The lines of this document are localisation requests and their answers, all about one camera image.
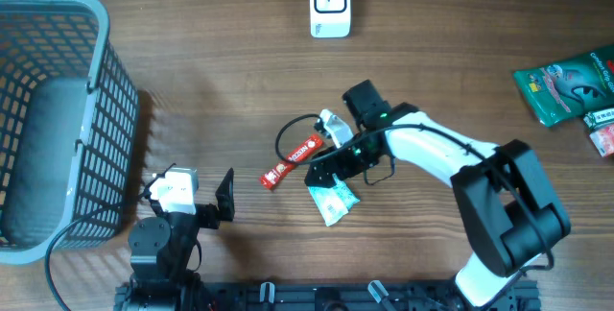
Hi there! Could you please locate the light green wipes packet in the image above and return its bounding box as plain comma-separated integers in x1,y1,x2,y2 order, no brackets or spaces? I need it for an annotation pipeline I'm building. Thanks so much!
308,175,360,227

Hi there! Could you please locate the red Nescafe stick sachet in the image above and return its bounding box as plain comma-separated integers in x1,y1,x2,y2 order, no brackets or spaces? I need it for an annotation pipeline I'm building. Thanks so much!
260,134,323,190

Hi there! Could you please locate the green 3M gloves packet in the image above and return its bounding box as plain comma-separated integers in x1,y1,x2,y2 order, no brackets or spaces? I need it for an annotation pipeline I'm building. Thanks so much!
513,45,613,127

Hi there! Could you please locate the pink Kleenex tissue pack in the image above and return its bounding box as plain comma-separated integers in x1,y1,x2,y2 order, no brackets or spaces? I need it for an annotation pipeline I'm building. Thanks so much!
589,124,614,157

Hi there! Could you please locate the white green box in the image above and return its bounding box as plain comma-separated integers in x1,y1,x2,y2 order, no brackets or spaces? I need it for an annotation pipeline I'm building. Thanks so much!
583,108,614,132

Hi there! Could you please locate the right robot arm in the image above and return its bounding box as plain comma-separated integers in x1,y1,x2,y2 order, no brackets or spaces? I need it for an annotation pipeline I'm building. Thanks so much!
305,81,571,308

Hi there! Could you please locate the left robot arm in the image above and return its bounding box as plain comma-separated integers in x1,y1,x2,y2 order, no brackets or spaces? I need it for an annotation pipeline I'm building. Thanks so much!
113,165,235,310

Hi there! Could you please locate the white barcode scanner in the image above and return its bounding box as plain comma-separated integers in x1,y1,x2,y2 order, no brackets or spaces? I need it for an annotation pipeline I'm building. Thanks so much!
310,0,352,38

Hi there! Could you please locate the grey plastic shopping basket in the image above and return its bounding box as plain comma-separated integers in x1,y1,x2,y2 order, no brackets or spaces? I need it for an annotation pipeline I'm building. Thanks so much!
1,0,139,265

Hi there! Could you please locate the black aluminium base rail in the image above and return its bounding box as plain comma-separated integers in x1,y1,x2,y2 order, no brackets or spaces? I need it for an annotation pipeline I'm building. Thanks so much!
113,279,542,311

